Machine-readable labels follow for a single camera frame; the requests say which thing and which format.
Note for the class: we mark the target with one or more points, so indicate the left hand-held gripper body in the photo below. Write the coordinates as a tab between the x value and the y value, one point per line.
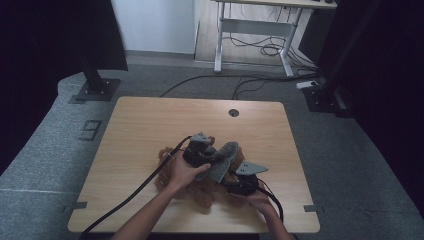
199	154

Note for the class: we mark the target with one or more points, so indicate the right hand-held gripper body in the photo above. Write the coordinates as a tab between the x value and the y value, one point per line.
245	181

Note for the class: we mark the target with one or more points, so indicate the grey fuzzy cloth garment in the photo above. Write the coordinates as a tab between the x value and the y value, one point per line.
221	160

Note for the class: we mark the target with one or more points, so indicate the brown plush teddy bear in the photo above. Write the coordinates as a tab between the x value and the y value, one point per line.
200	195

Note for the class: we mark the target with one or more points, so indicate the person's right hand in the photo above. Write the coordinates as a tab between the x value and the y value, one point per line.
261	201

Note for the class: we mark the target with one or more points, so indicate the person's left hand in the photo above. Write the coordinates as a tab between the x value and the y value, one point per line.
183	175

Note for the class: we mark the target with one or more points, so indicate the grey tape strip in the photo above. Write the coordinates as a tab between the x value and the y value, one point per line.
314	209
76	206

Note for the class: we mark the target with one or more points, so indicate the white power strip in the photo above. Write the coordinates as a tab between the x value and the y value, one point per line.
306	84

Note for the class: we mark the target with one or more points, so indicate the black metal stand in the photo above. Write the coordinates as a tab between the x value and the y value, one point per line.
95	83
328	93

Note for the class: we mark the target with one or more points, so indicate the black computer case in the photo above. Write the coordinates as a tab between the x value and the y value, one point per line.
313	36

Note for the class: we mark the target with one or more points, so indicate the black curtain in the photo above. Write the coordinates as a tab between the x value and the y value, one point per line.
393	83
40	50

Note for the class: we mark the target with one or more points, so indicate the white metal desk frame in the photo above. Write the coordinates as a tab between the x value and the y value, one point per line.
256	27

